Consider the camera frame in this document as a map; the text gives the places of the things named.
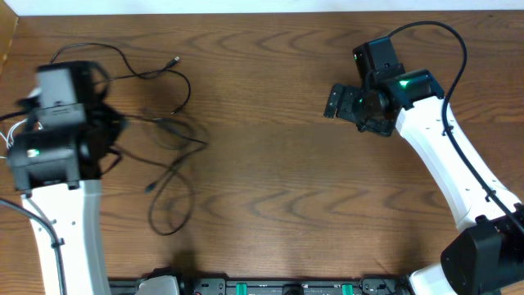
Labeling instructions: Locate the white usb cable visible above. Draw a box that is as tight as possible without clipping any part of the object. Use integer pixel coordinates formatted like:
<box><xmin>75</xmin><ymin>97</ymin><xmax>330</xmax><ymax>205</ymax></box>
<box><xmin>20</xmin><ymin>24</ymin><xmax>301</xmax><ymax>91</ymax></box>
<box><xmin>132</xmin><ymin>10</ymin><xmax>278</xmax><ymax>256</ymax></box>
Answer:
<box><xmin>0</xmin><ymin>118</ymin><xmax>29</xmax><ymax>161</ymax></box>

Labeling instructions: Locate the long black usb cable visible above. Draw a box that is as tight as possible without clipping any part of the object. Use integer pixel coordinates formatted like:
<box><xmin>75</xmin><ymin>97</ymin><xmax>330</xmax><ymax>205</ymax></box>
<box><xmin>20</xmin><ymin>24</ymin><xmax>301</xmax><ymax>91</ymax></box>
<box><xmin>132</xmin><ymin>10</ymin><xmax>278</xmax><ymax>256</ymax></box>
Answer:
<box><xmin>48</xmin><ymin>42</ymin><xmax>192</xmax><ymax>116</ymax></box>

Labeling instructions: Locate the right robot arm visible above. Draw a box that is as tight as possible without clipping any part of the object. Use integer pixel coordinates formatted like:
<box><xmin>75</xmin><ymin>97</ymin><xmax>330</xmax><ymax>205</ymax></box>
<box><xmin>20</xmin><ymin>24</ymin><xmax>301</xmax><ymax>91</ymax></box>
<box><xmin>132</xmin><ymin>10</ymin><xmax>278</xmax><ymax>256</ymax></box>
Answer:
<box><xmin>324</xmin><ymin>37</ymin><xmax>523</xmax><ymax>294</ymax></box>

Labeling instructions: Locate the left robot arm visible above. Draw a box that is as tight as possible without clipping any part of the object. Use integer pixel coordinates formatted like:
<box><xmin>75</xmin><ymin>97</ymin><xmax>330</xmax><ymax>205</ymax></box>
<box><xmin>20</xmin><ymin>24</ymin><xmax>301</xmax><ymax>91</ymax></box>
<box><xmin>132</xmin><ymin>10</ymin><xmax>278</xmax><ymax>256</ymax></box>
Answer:
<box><xmin>2</xmin><ymin>61</ymin><xmax>125</xmax><ymax>294</ymax></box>

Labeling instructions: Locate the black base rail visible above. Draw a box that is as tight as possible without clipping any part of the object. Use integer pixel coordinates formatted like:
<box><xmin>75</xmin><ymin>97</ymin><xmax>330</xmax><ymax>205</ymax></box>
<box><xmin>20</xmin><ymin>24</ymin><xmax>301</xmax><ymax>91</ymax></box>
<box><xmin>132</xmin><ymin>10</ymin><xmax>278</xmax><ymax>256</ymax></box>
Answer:
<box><xmin>109</xmin><ymin>268</ymin><xmax>413</xmax><ymax>295</ymax></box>

